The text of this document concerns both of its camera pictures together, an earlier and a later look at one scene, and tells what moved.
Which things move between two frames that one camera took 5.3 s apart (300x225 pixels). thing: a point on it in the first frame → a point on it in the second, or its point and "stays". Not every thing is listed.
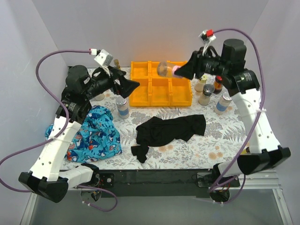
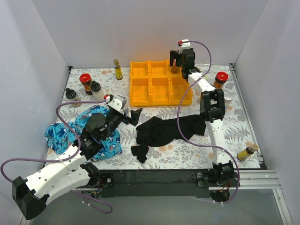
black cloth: (157, 131) stays
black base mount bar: (161, 183) stays
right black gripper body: (199, 63) → (175, 55)
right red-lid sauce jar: (218, 84) stays
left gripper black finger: (127, 86) → (135, 116)
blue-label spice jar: (223, 103) stays
